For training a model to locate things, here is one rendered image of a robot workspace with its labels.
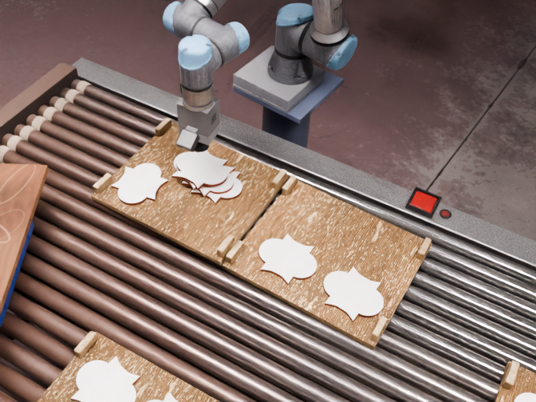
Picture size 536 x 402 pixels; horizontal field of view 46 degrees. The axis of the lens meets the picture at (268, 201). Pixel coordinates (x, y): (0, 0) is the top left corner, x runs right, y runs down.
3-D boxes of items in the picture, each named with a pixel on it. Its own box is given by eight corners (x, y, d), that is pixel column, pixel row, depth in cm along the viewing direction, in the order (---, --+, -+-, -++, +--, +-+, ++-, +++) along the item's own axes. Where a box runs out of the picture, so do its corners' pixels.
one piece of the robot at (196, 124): (162, 103, 145) (167, 154, 157) (196, 115, 143) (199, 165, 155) (187, 74, 152) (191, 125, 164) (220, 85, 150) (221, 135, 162)
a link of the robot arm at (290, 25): (289, 30, 206) (293, -7, 196) (322, 47, 201) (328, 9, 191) (266, 45, 200) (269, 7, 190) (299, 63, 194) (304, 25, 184)
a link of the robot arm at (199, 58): (222, 41, 140) (195, 57, 135) (222, 80, 148) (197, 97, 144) (196, 27, 143) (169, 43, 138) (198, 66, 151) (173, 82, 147)
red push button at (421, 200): (415, 193, 174) (417, 190, 173) (436, 201, 172) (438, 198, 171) (408, 207, 170) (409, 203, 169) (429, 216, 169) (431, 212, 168)
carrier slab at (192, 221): (169, 125, 188) (169, 121, 186) (289, 179, 175) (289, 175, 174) (91, 199, 167) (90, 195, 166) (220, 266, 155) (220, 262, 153)
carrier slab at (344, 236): (293, 182, 174) (293, 178, 173) (431, 246, 161) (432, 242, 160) (222, 268, 154) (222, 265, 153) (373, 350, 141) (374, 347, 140)
